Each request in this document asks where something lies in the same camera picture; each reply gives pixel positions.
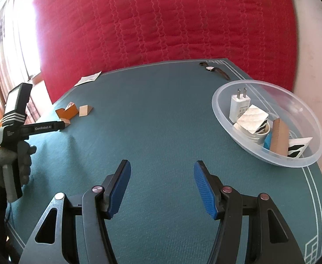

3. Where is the white charger plug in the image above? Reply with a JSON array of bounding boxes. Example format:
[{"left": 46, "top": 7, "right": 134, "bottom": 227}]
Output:
[{"left": 229, "top": 88, "right": 252, "bottom": 124}]

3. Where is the person's left hand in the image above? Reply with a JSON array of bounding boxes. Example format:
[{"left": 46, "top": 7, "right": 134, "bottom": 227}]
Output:
[{"left": 0, "top": 141, "right": 37, "bottom": 191}]

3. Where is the white black striped block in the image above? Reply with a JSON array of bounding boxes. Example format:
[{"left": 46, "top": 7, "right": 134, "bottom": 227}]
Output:
[
  {"left": 236, "top": 104, "right": 269, "bottom": 135},
  {"left": 287, "top": 137, "right": 313, "bottom": 159}
]

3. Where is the clear plastic bowl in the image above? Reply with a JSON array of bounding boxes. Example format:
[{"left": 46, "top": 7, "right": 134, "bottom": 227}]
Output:
[{"left": 212, "top": 80, "right": 322, "bottom": 168}]

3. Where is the patterned curtain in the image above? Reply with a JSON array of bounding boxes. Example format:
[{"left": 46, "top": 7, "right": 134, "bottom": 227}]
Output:
[{"left": 0, "top": 0, "right": 44, "bottom": 127}]

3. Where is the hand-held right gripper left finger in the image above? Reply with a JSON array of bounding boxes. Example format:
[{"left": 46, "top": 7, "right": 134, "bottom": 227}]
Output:
[{"left": 18, "top": 159, "right": 132, "bottom": 264}]

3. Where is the white paper leaflet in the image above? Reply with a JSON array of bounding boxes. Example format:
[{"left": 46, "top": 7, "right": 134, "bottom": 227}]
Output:
[{"left": 74, "top": 71, "right": 102, "bottom": 86}]

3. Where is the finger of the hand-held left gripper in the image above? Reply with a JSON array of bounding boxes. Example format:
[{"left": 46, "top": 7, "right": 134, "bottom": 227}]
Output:
[{"left": 54, "top": 120, "right": 68, "bottom": 133}]

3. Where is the red quilted blanket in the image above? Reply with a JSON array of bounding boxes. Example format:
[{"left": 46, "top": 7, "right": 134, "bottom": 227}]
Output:
[{"left": 32, "top": 0, "right": 300, "bottom": 106}]

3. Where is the brown strap wristwatch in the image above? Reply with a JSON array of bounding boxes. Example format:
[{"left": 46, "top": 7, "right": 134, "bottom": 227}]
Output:
[{"left": 199, "top": 61, "right": 231, "bottom": 81}]

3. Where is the dark brown wooden block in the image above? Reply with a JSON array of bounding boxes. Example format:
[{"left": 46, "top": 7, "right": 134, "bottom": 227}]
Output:
[{"left": 269, "top": 118, "right": 291, "bottom": 156}]

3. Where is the orange striped triangular block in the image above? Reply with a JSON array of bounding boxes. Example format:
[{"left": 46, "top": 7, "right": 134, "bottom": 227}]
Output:
[{"left": 64, "top": 102, "right": 79, "bottom": 117}]

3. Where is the teal table cloth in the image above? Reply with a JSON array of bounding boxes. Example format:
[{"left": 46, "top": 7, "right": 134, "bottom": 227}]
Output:
[{"left": 5, "top": 58, "right": 322, "bottom": 264}]

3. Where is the blue block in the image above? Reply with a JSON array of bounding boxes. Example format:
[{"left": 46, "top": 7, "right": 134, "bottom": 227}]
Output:
[{"left": 263, "top": 130, "right": 274, "bottom": 149}]

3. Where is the white cup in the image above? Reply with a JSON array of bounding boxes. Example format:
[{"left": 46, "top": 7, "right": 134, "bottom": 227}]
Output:
[{"left": 233, "top": 121, "right": 271, "bottom": 145}]

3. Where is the window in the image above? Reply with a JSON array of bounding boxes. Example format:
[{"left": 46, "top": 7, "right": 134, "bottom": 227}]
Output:
[{"left": 14, "top": 0, "right": 42, "bottom": 79}]

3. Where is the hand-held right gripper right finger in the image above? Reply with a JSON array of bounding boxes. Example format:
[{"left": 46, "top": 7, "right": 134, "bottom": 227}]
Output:
[{"left": 193, "top": 160, "right": 306, "bottom": 264}]

